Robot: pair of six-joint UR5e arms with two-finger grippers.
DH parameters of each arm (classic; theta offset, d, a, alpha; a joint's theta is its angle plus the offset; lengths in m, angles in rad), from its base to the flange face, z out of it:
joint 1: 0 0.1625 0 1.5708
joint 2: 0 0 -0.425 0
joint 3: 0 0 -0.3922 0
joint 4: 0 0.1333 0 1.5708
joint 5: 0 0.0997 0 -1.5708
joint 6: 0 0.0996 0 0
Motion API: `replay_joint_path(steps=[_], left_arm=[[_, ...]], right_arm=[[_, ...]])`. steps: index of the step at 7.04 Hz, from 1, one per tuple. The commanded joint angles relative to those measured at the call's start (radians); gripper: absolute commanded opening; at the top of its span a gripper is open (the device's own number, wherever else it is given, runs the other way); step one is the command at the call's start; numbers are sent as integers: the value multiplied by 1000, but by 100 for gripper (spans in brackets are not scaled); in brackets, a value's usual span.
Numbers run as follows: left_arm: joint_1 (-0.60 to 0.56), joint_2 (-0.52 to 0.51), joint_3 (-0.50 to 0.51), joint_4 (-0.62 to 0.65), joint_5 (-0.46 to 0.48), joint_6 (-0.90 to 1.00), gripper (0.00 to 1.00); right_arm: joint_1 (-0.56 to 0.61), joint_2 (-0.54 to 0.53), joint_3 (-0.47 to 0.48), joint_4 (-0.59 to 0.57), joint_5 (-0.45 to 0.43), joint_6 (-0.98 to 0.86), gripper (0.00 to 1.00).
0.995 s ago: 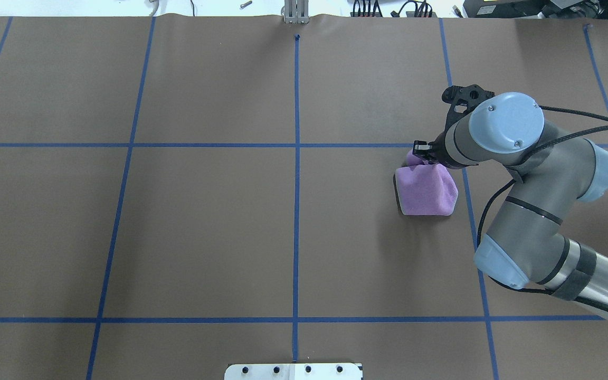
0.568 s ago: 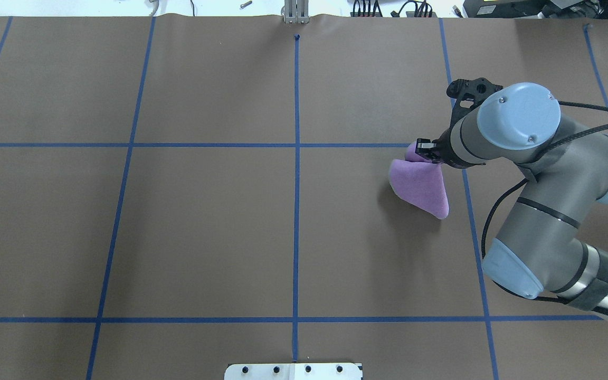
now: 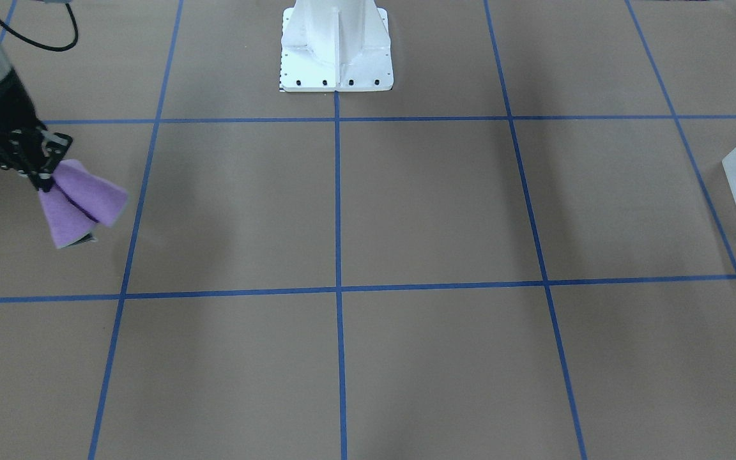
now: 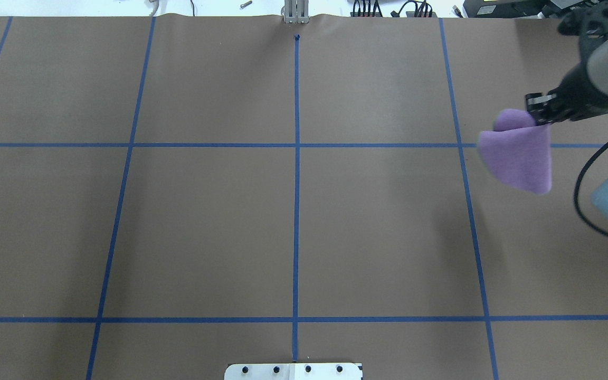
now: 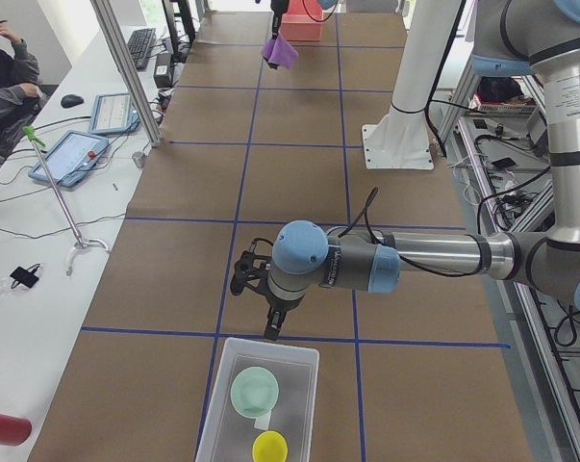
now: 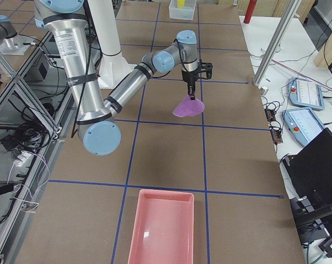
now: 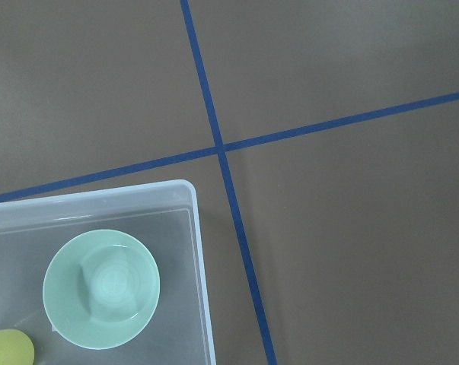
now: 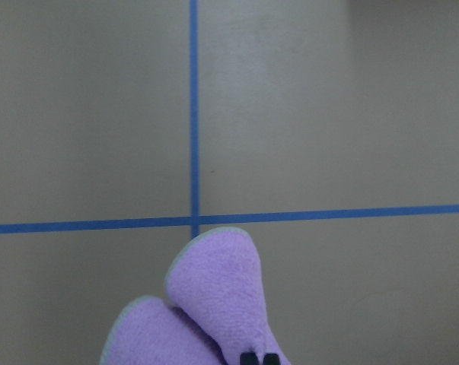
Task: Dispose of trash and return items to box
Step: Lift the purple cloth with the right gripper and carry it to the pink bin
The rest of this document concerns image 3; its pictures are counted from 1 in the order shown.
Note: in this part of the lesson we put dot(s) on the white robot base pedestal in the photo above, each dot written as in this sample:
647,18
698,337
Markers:
335,46

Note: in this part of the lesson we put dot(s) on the purple cloth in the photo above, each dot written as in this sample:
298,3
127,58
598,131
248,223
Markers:
77,202

